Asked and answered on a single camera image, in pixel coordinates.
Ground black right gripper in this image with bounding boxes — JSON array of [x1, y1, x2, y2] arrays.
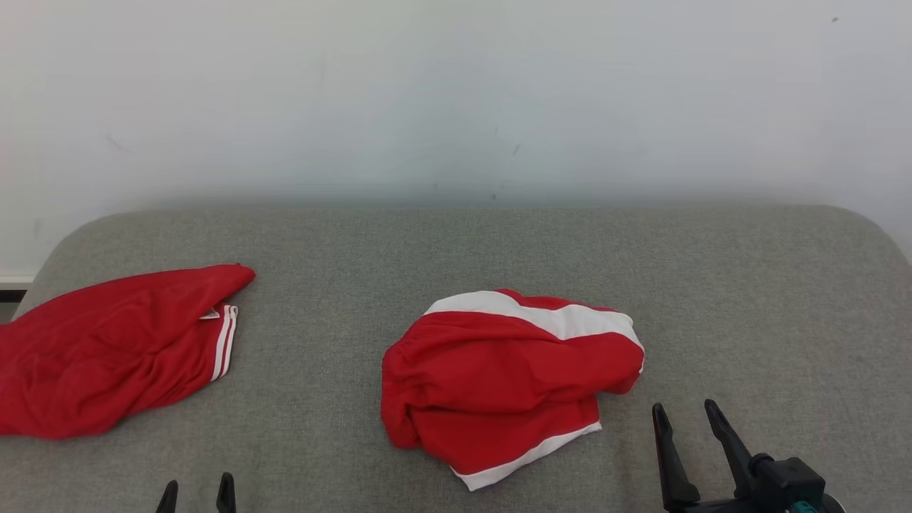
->
[[652, 399, 767, 513]]

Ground red jersey with black number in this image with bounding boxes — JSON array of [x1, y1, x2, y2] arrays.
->
[[0, 264, 257, 440]]

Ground red shorts with white band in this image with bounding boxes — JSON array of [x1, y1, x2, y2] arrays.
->
[[380, 288, 646, 492]]

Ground white skirting board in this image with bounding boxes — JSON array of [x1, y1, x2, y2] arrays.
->
[[0, 274, 36, 304]]

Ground grey fabric sofa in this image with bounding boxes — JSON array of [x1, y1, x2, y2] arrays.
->
[[0, 204, 912, 513]]

